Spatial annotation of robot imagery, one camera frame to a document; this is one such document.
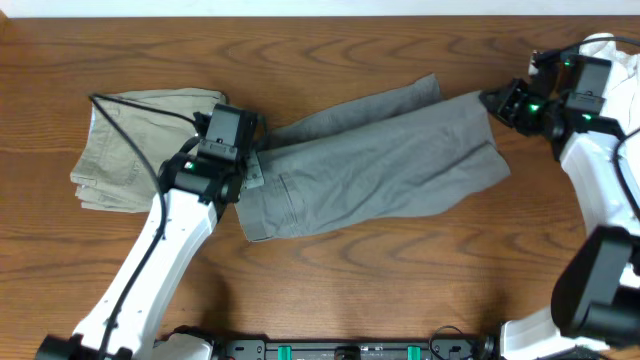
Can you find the grey shorts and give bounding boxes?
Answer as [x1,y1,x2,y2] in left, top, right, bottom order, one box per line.
[236,75,511,242]

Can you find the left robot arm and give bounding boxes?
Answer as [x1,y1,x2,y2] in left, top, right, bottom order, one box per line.
[36,105,266,359]

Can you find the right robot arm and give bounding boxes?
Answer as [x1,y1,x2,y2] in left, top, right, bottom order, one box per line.
[479,50,639,359]

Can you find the white garment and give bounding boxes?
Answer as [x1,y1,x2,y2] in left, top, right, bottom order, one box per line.
[528,32,640,151]

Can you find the folded khaki shorts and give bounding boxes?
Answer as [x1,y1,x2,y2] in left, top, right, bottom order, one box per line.
[69,87,227,214]

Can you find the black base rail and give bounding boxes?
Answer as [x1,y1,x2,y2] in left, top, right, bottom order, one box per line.
[159,324,501,360]

